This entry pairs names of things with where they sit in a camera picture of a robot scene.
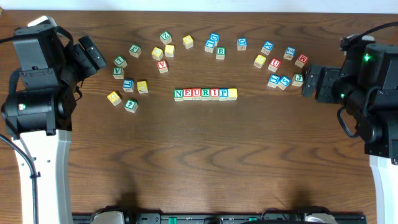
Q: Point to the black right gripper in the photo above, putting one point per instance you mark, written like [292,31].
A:
[325,84]

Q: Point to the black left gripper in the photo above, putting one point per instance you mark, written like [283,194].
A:
[86,56]

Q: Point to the yellow s block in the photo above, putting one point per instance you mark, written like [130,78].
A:
[169,51]
[232,94]

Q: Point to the blue P block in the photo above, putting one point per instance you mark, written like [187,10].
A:
[223,94]

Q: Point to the green N block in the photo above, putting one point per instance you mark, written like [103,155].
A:
[178,95]

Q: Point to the red I block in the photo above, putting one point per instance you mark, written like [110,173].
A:
[214,94]

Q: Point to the red E block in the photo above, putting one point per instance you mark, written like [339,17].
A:
[187,94]

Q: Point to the green R block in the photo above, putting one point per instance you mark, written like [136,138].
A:
[205,94]

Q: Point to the red u block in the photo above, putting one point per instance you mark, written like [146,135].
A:
[274,65]
[196,94]

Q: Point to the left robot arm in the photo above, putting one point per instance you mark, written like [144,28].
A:
[43,93]

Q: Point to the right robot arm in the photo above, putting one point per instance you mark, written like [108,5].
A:
[366,88]

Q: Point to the green j block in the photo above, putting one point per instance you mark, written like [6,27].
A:
[297,80]
[135,50]

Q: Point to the red M block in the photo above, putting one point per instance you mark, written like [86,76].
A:
[301,60]

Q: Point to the blue S block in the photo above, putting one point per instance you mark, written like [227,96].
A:
[284,82]

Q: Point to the green 7 block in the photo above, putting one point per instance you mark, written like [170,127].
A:
[120,61]

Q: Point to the green V block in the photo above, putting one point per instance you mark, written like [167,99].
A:
[118,73]

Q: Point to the blue 2 block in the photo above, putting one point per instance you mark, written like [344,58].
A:
[289,53]

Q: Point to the yellow G block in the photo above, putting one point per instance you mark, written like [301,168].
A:
[115,98]

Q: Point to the green J block left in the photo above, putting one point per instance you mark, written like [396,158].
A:
[135,50]

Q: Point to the yellow K block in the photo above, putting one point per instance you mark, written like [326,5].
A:
[142,87]

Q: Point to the blue X block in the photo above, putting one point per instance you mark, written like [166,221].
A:
[267,48]

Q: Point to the plain yellow block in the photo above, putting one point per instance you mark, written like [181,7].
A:
[259,61]

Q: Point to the green 4 block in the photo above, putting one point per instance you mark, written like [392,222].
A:
[131,106]

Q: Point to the yellow C block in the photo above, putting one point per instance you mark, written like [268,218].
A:
[157,53]

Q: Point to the red A block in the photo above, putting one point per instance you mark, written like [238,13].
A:
[162,66]

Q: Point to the green Z block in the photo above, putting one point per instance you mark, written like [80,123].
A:
[165,37]

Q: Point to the blue D block right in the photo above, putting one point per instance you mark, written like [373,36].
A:
[242,44]

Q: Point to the blue d block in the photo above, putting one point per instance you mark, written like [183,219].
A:
[215,38]
[242,44]

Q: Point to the green B block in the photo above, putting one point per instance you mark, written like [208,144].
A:
[220,53]

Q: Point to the yellow O block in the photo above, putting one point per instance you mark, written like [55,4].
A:
[188,42]

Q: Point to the blue D block upper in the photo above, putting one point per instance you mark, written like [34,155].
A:
[215,38]

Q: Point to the blue L block upper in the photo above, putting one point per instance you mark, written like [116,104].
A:
[209,46]

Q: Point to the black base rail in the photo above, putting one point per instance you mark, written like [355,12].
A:
[312,214]

